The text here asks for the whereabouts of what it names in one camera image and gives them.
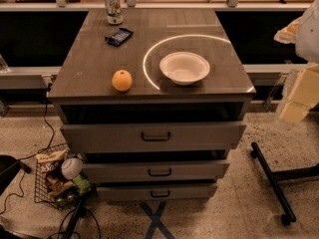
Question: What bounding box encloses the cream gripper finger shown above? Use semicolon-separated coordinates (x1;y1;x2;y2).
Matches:
279;64;319;124

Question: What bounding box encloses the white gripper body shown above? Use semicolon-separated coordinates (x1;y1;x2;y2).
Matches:
274;17;301;44

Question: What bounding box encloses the orange fruit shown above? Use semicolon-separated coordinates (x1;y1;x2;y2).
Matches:
112;70;133;92

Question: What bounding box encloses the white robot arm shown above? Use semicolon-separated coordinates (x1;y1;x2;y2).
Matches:
274;0;319;124

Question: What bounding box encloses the white paper bowl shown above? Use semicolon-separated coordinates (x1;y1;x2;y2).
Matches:
159;52;210;86

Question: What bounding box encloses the black wheeled stand base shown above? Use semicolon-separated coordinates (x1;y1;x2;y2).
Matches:
250;142;319;226

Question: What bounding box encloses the grey drawer cabinet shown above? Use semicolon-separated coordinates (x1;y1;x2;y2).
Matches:
49;9;255;188

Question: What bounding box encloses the bottom grey drawer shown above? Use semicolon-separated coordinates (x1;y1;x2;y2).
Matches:
97;183;217;202

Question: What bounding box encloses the grey drawer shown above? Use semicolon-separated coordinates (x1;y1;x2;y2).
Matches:
97;183;217;202
83;160;229;183
61;121;246;153

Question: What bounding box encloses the middle grey drawer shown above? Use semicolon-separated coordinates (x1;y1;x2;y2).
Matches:
83;160;229;183

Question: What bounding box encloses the green white soda can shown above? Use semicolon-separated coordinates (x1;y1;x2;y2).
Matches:
105;0;123;25

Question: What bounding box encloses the top grey drawer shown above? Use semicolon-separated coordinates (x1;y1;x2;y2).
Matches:
61;121;246;153

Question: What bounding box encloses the green snack pack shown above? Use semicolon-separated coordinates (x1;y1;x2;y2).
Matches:
72;174;91;194

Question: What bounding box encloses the white round ball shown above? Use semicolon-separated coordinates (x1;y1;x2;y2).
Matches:
61;158;83;180

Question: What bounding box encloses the black tripod leg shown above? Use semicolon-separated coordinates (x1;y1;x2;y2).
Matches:
49;196;88;239

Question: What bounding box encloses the yellow chip bag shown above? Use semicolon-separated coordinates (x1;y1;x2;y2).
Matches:
36;150;67;173

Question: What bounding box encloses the black object left edge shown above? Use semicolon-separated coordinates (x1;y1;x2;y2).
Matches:
0;155;31;195

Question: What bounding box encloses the black power cable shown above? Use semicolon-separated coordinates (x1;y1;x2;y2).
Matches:
0;83;56;215

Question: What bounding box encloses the black wire basket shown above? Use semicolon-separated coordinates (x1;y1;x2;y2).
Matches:
33;142;88;211

